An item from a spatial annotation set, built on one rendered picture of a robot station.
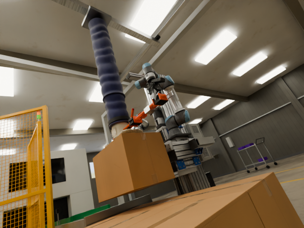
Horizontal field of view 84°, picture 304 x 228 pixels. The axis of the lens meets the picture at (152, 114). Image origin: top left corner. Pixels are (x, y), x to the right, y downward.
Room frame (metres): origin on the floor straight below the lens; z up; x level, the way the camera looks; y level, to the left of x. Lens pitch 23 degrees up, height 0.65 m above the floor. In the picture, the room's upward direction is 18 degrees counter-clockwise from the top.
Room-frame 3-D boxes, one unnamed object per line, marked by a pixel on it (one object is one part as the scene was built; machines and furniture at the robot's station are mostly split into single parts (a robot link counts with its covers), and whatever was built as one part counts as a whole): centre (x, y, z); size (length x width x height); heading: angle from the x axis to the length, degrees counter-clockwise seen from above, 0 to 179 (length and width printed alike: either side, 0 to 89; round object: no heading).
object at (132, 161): (1.52, 0.33, 0.88); 0.60 x 0.40 x 0.40; 45
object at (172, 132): (1.71, -0.16, 1.09); 0.15 x 0.15 x 0.10
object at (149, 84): (1.12, -0.08, 1.34); 0.09 x 0.08 x 0.12; 45
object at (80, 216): (2.97, 1.47, 0.60); 1.60 x 0.11 x 0.09; 47
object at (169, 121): (1.70, -0.17, 1.20); 0.13 x 0.12 x 0.14; 69
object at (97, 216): (1.73, 0.53, 0.58); 0.70 x 0.03 x 0.06; 137
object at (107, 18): (1.54, 0.31, 2.85); 0.30 x 0.30 x 0.05; 47
